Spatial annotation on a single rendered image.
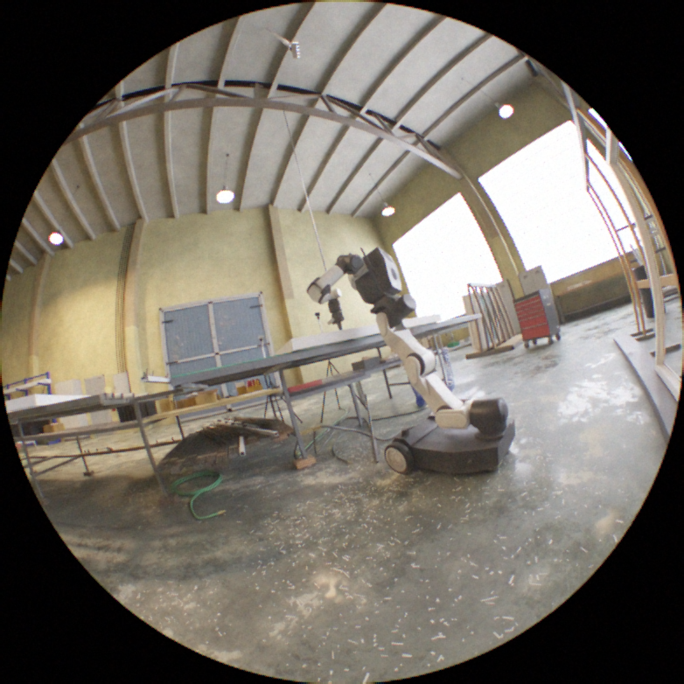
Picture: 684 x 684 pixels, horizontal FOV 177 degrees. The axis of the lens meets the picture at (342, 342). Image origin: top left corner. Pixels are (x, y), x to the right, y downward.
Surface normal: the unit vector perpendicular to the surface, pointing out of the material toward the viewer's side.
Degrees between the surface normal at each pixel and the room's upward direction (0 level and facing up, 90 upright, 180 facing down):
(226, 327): 90
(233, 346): 90
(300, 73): 180
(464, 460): 90
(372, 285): 96
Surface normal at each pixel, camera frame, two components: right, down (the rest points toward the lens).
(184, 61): 0.25, 0.96
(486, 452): -0.60, 0.08
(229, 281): 0.45, -0.20
